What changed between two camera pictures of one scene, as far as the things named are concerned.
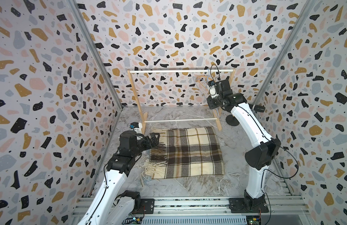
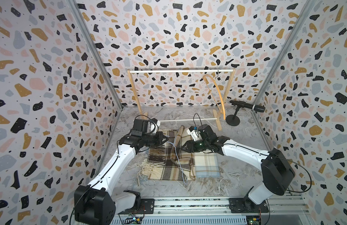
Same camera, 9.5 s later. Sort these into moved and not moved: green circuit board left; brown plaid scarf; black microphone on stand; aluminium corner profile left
Moved: brown plaid scarf
Not moved: green circuit board left; aluminium corner profile left; black microphone on stand
